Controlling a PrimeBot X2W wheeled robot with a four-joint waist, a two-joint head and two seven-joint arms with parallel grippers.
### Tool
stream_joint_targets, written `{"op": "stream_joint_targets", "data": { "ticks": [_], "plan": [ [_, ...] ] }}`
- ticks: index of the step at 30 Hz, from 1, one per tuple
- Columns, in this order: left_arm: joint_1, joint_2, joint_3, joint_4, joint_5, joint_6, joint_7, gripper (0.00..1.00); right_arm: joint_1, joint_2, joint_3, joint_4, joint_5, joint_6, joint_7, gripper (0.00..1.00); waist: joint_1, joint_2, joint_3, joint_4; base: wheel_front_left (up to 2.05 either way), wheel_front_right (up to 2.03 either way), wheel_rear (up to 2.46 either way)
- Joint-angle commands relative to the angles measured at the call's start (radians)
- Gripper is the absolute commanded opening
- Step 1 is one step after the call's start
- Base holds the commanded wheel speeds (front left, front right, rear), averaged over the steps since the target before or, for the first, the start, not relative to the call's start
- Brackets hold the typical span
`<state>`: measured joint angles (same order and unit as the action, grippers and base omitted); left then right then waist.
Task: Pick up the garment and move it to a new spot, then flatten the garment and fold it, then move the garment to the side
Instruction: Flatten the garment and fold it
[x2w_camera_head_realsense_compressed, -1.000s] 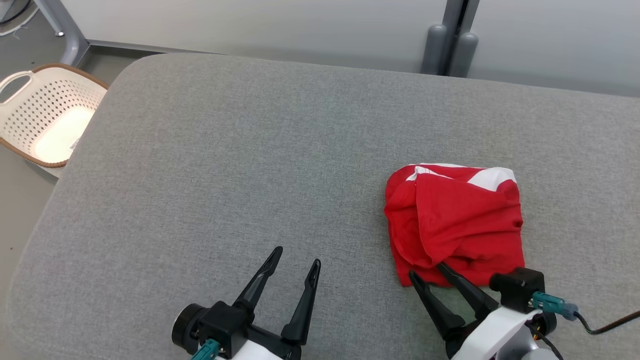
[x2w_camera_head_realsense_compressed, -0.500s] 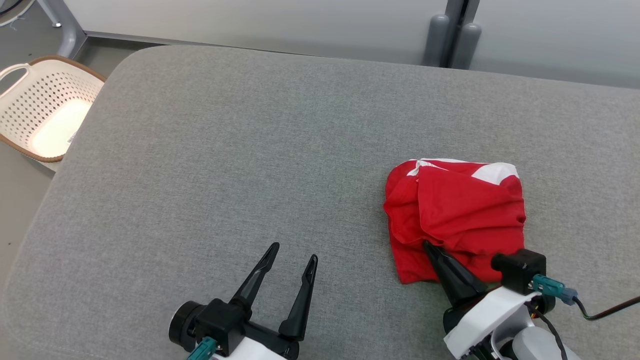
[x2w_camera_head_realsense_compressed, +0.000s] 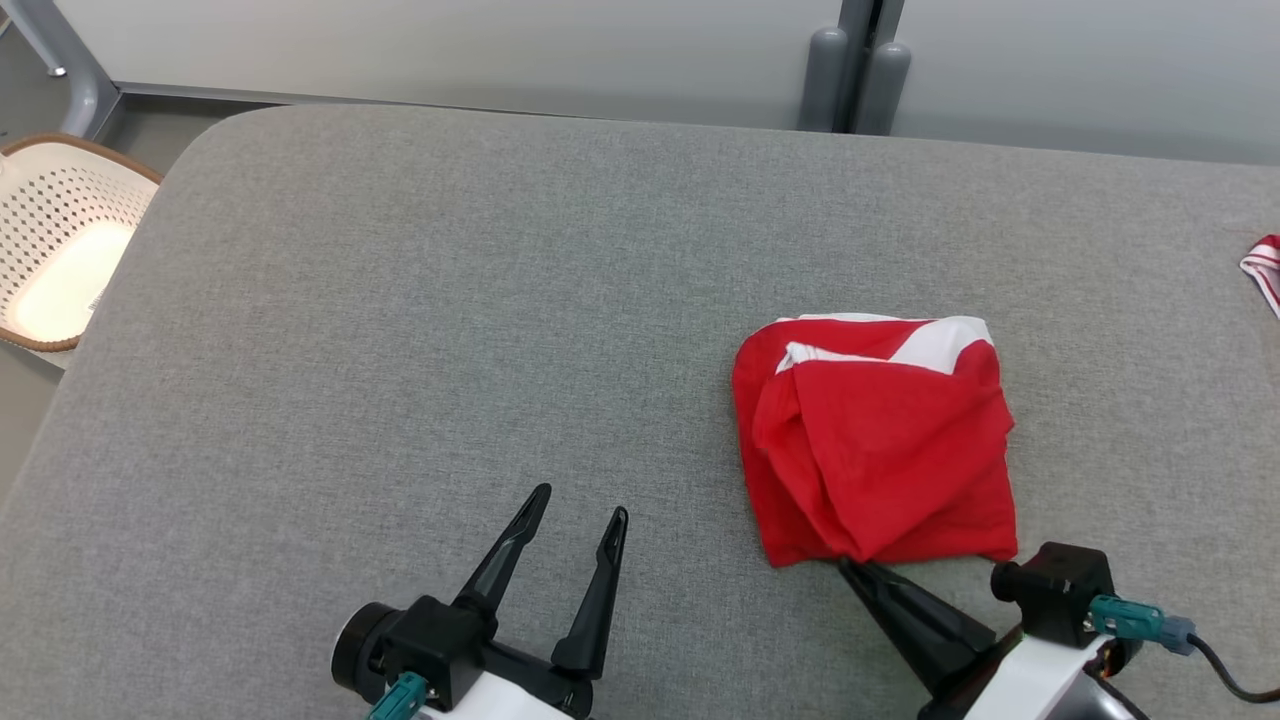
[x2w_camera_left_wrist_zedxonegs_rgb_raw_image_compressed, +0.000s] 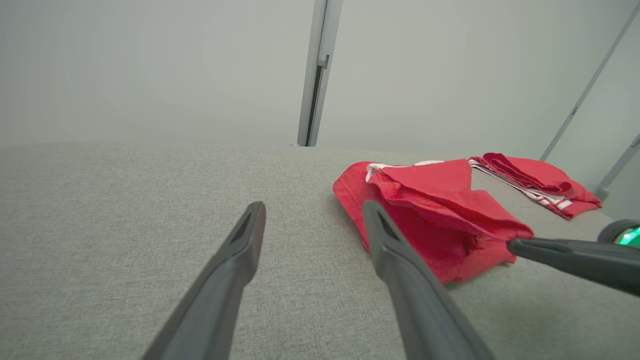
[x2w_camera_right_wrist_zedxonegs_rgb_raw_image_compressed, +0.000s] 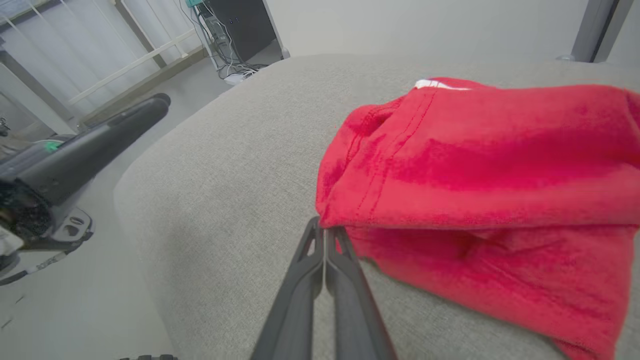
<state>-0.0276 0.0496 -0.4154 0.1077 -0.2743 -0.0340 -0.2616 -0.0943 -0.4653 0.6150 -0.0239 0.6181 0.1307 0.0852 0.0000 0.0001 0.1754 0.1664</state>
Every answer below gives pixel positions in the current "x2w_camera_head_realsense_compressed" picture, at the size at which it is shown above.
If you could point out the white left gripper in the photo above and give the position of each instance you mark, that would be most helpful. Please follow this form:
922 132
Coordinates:
520 695

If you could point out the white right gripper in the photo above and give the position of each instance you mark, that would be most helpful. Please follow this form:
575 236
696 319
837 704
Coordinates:
1020 680

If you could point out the red shorts white stripe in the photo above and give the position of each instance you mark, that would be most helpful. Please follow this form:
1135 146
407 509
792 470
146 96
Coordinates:
880 450

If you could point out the red basketball jersey white trim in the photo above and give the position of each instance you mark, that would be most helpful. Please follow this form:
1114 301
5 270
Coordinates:
1265 265

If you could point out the cream laundry basket brown rim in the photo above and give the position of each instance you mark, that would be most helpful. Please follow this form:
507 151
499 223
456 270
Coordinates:
60 220

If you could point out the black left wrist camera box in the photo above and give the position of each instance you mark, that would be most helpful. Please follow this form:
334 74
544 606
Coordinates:
430 640

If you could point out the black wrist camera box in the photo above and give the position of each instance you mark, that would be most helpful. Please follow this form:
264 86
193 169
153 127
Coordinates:
430 640
1060 590

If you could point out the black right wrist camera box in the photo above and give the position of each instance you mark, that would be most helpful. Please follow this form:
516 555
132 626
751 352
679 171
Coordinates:
1060 590

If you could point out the grey cylindrical post foot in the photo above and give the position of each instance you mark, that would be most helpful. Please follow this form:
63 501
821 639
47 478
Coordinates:
888 90
824 80

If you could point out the grey metal partition post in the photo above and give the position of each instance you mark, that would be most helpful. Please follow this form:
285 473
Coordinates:
855 15

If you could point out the grey metal partition frame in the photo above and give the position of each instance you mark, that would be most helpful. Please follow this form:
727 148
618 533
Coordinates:
80 95

